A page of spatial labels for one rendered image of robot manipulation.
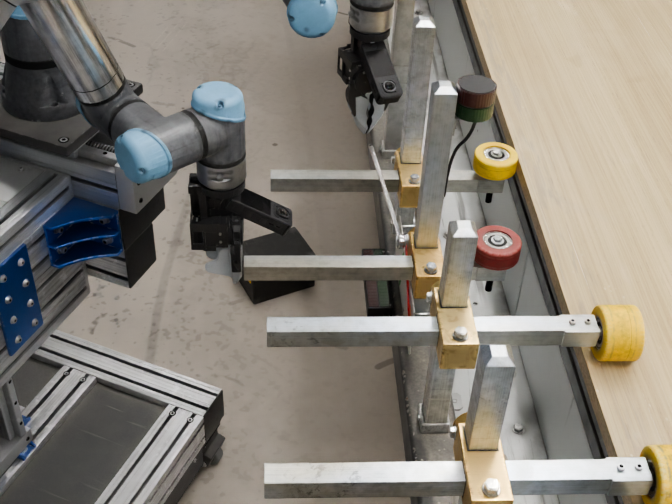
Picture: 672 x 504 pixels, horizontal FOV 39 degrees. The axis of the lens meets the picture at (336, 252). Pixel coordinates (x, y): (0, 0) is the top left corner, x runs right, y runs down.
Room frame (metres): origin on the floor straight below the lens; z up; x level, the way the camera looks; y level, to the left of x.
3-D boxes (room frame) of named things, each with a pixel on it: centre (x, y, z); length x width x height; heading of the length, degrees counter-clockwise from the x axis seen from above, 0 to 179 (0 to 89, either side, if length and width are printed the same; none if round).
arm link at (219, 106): (1.18, 0.18, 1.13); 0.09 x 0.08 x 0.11; 133
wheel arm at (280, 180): (1.46, -0.09, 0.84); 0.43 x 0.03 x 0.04; 94
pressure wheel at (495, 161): (1.47, -0.29, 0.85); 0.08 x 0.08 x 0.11
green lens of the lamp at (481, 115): (1.25, -0.20, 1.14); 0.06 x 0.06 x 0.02
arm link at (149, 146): (1.13, 0.27, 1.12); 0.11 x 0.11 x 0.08; 43
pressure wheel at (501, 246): (1.22, -0.26, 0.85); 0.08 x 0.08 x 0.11
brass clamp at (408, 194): (1.48, -0.13, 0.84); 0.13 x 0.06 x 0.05; 4
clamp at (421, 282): (1.23, -0.15, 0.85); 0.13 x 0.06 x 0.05; 4
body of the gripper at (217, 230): (1.19, 0.19, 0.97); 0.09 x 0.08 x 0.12; 94
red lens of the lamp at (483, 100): (1.25, -0.20, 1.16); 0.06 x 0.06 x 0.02
